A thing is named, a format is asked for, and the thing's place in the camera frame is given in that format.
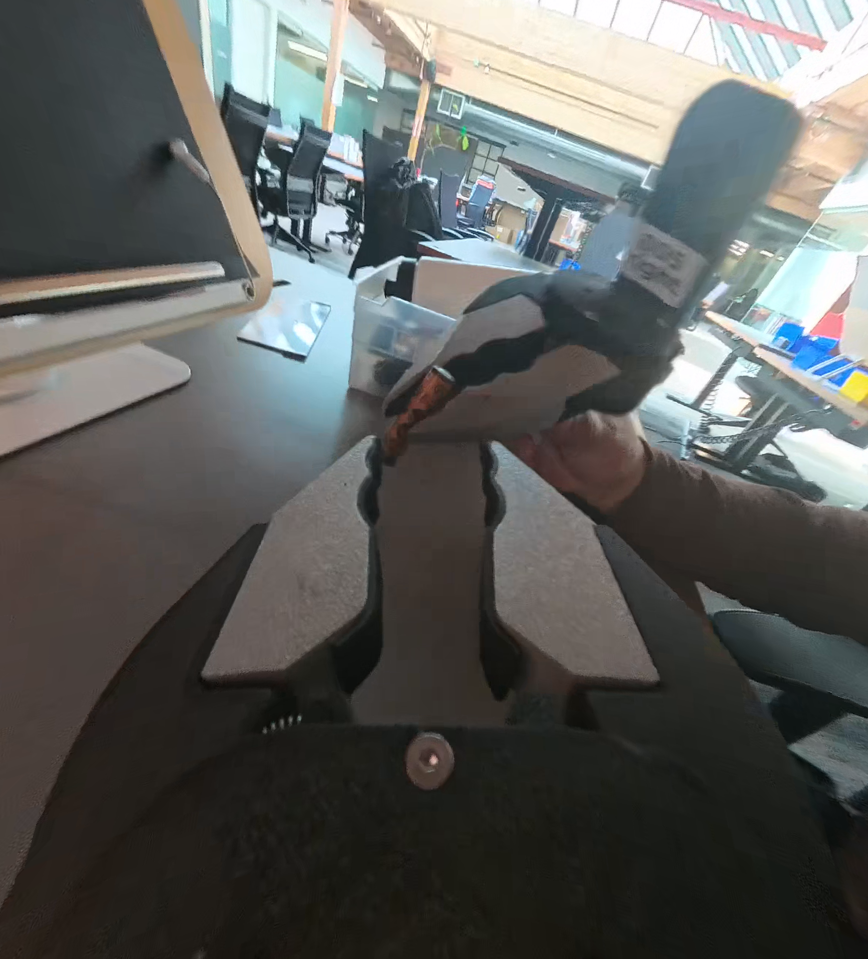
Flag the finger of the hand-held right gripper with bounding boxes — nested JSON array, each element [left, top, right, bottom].
[[385, 346, 624, 445], [447, 294, 551, 389]]

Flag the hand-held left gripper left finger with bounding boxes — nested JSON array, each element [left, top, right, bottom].
[[202, 437, 386, 692]]

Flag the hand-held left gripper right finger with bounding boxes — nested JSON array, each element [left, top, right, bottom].
[[481, 442, 660, 703]]

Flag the orange and black patterned stick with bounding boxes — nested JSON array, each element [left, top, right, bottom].
[[380, 367, 455, 464]]

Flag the person's right forearm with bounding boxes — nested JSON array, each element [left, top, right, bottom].
[[602, 442, 868, 664]]

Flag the person's right hand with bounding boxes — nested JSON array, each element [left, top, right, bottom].
[[512, 411, 650, 518]]

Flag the clear plastic drawer box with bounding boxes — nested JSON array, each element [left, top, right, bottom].
[[349, 257, 457, 398]]

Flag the black office chair with jacket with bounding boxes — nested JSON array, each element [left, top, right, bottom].
[[349, 129, 444, 280]]

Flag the wooden work desk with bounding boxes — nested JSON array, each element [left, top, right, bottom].
[[692, 309, 868, 518]]

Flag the blue storage bins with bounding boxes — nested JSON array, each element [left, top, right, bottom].
[[770, 321, 868, 388]]

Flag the shiny flat mirror plate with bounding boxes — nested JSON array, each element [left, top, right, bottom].
[[237, 295, 332, 363]]

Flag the black chair seat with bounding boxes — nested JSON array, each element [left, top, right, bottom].
[[710, 608, 868, 732]]

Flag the wooden black book stand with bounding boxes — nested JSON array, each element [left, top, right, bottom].
[[0, 0, 275, 475]]

